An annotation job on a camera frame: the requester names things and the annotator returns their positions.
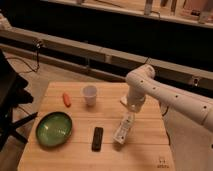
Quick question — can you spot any clear plastic bottle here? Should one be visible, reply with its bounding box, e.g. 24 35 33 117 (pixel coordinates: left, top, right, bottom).
113 112 135 144

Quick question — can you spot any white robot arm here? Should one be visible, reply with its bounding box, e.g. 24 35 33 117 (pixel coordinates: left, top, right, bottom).
125 64 213 132

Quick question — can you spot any translucent plastic cup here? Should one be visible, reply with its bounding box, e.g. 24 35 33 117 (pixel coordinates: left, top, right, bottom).
82 85 97 106

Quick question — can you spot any white rectangular block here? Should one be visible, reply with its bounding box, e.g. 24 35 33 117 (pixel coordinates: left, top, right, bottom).
120 96 127 106

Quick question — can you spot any orange carrot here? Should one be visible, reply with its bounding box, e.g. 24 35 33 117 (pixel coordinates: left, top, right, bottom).
62 93 71 107

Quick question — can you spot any black remote control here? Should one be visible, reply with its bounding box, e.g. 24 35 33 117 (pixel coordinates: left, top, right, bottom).
92 127 103 151

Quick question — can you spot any green bowl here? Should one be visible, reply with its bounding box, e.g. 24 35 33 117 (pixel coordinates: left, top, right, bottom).
35 112 73 148

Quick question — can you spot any black cable on floor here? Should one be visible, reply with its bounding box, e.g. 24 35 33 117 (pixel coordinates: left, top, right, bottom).
4 39 45 74

